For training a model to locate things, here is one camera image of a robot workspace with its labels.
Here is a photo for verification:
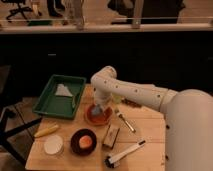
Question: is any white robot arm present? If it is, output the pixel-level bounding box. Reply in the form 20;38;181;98
91;66;213;171

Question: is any white cloth in tray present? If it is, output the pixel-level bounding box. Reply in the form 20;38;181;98
55;84;73;97

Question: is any green plastic tray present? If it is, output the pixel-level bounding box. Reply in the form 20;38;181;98
33;75;86;120

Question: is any red bowl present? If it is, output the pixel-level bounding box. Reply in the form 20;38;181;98
84;104;113;126

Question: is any black stand frame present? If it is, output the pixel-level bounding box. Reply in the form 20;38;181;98
0;108;41;165

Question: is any brown rectangular block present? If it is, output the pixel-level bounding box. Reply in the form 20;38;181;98
102;124;120;149

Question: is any blue grey sponge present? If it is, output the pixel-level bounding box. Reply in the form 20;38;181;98
91;105;103;116

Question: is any orange ball in bowl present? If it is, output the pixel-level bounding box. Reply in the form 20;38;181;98
79;135;92;148

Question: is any white round lid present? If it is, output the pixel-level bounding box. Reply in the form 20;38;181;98
44;135;63;155

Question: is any black office chair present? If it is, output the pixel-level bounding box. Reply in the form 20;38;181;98
1;0;42;22

